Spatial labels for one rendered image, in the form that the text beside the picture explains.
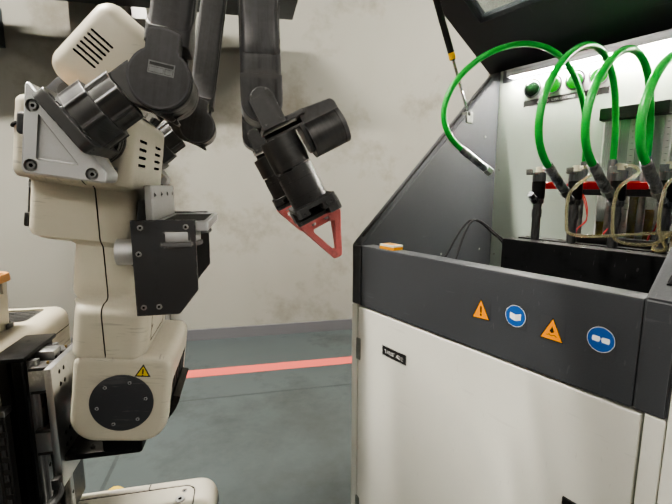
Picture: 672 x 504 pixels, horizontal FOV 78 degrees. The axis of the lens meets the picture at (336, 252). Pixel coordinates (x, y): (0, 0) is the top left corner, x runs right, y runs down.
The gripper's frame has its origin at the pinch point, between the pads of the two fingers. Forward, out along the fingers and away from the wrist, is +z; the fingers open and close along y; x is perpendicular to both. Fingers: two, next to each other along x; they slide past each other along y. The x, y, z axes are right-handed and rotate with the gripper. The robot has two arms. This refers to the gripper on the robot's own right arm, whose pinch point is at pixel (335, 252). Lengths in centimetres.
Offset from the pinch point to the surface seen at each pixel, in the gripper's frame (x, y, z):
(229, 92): -14, 240, -75
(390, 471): 10, 26, 63
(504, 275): -24.8, 0.2, 18.5
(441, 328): -13.9, 12.9, 28.3
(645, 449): -23, -21, 41
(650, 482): -22, -22, 45
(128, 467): 101, 100, 61
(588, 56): -84, 32, -5
